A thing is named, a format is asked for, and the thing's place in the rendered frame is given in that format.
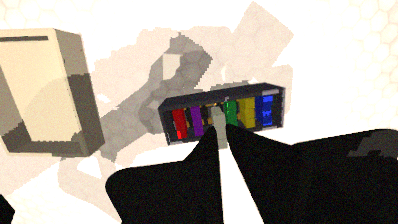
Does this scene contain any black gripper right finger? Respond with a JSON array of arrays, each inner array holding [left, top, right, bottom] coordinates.
[[225, 124, 398, 224]]

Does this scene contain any green fuse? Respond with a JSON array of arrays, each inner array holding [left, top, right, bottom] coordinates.
[[223, 100, 238, 126]]

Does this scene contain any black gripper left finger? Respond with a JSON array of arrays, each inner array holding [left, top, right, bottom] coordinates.
[[105, 126, 224, 224]]

